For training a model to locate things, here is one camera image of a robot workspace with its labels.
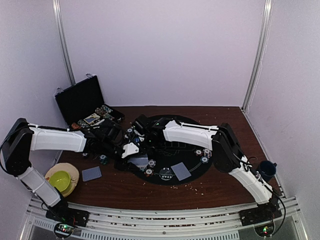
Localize white blue chip stack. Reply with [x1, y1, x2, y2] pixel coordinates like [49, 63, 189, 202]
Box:
[148, 159, 156, 168]

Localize playing card deck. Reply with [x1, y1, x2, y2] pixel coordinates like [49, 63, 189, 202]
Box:
[128, 154, 149, 170]

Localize clear dealer button disc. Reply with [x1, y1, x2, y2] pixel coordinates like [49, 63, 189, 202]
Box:
[159, 167, 174, 181]

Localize card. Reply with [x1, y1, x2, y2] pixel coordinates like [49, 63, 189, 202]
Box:
[171, 162, 191, 181]

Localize blue ten chips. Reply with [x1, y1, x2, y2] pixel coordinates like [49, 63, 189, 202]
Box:
[203, 148, 212, 159]

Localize blue green chip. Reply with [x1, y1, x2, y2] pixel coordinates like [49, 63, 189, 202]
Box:
[200, 156, 209, 164]

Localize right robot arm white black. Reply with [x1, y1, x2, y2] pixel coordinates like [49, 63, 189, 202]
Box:
[132, 114, 279, 221]

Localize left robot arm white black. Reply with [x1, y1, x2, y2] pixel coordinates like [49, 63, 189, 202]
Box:
[0, 118, 147, 222]

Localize green chip stack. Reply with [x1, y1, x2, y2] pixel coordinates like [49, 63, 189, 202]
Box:
[99, 154, 109, 165]

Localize ace card deck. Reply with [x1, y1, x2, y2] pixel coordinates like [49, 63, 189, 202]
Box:
[83, 113, 101, 125]

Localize round black poker mat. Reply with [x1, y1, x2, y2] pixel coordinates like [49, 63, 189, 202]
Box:
[131, 114, 213, 186]

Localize black poker chip case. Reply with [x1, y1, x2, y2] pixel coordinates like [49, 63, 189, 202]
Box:
[54, 75, 125, 130]

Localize beige plate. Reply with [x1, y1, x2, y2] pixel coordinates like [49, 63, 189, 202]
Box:
[44, 163, 80, 197]

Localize green plastic bowl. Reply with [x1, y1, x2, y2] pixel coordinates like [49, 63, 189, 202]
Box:
[49, 170, 71, 192]

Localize dark blue mug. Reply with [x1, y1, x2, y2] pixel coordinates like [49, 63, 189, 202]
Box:
[257, 160, 277, 183]

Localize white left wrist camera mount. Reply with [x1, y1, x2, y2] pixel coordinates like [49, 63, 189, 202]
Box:
[121, 142, 140, 159]

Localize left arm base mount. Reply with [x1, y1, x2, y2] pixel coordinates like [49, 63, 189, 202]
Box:
[41, 199, 90, 240]

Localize aluminium front rail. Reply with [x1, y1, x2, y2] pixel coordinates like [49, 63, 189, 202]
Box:
[18, 197, 310, 240]

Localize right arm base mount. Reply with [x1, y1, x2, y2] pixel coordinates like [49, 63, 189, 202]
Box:
[238, 202, 282, 238]

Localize left aluminium frame post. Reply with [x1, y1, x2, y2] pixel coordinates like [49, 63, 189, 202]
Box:
[52, 0, 76, 86]

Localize aluminium frame post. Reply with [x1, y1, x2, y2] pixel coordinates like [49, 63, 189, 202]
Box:
[241, 0, 274, 113]
[52, 0, 76, 86]

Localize right aluminium frame post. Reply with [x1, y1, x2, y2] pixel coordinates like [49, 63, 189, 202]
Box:
[241, 0, 274, 113]

